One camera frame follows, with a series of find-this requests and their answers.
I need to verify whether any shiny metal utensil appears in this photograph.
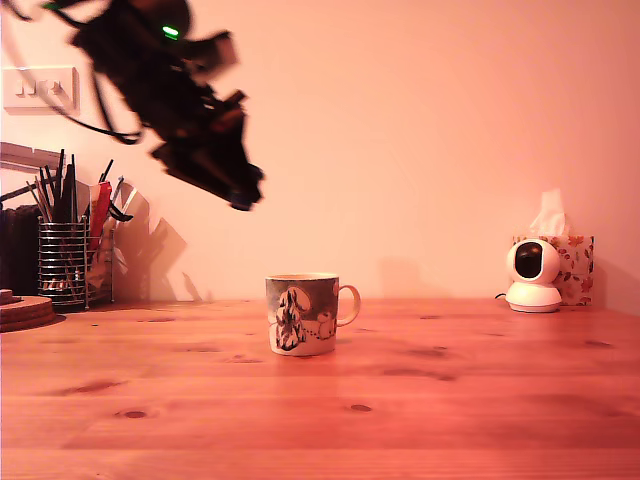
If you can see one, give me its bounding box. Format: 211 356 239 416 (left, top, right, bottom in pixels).
112 175 151 221

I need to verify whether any black curved utensil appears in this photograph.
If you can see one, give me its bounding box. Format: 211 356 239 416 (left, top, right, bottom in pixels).
108 199 134 224

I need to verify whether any red kitchen utensil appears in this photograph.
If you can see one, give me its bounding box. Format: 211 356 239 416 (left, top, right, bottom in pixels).
90 182 114 251

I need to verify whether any black flat kitchen utensil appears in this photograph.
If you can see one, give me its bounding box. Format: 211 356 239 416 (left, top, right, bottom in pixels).
58 164 79 225

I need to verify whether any thin black stick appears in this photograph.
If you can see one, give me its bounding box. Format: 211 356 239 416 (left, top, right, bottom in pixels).
53 148 67 201

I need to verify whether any cartoon print ceramic mug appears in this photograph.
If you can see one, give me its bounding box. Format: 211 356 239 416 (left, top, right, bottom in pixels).
264 272 362 358

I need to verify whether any round cork trivet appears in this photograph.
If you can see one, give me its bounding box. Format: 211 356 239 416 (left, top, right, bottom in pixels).
0 295 54 335

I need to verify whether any white paper tissue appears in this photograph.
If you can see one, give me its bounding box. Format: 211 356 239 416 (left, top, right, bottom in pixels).
528 189 570 237

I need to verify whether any floral tissue box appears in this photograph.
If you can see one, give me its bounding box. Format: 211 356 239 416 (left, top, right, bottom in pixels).
512 235 596 307

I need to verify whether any long black arm cable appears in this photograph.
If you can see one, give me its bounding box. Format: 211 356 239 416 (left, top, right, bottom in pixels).
0 14 144 147

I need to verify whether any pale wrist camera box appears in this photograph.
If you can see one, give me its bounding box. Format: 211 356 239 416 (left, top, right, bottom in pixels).
198 32 239 77

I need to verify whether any round wire utensil holder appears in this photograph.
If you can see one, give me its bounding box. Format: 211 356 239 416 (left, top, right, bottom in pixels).
37 222 91 307

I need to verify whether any grey metal wall rail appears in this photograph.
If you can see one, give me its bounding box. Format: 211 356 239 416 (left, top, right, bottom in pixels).
0 142 65 176

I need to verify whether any white wall switch plate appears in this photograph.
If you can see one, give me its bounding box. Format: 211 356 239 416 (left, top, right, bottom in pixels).
3 65 81 116

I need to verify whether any small white round camera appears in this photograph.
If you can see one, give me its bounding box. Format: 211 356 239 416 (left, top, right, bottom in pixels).
504 238 564 315

